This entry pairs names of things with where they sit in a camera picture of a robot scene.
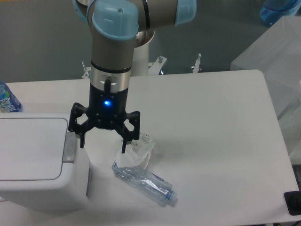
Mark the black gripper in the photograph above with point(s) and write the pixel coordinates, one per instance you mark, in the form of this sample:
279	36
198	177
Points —
106	111

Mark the white trash can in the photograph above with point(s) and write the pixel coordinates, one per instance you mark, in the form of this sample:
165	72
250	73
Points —
42	166

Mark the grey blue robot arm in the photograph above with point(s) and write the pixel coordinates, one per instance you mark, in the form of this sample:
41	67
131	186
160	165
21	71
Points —
114	25

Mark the crumpled white plastic bag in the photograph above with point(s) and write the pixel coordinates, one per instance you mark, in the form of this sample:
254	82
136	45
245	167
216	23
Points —
138	152

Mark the crushed clear plastic bottle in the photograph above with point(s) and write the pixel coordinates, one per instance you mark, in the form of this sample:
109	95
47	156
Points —
148	183

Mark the blue labelled water bottle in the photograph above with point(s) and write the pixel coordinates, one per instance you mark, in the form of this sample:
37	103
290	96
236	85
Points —
8	101

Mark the blue plastic bag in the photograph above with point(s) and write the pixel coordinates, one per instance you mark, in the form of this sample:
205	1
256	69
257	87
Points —
272	10

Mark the black device at edge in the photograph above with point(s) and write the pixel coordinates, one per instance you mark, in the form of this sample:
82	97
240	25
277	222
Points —
293	202

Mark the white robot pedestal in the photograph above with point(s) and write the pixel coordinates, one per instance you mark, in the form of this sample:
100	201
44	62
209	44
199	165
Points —
141	55

